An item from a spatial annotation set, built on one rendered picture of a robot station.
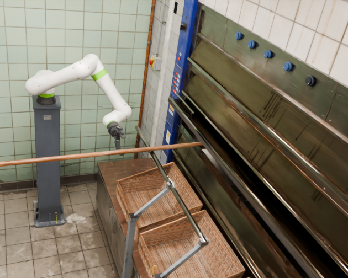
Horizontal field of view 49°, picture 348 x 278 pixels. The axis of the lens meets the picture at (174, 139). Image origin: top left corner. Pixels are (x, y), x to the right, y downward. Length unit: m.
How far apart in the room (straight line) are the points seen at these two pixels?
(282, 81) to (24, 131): 2.54
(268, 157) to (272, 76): 0.43
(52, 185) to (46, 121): 0.63
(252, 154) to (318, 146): 0.49
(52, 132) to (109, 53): 0.91
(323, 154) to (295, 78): 0.39
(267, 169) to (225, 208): 0.56
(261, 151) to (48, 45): 2.09
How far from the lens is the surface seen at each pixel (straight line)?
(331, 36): 1.75
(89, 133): 3.90
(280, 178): 2.02
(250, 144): 2.21
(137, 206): 3.06
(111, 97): 2.85
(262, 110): 2.08
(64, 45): 3.49
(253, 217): 2.28
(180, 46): 2.95
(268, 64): 2.09
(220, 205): 2.58
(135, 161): 3.56
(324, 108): 1.79
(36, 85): 2.86
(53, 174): 3.41
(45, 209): 3.64
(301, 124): 1.89
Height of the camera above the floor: 2.59
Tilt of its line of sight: 30 degrees down
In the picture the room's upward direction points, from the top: 10 degrees clockwise
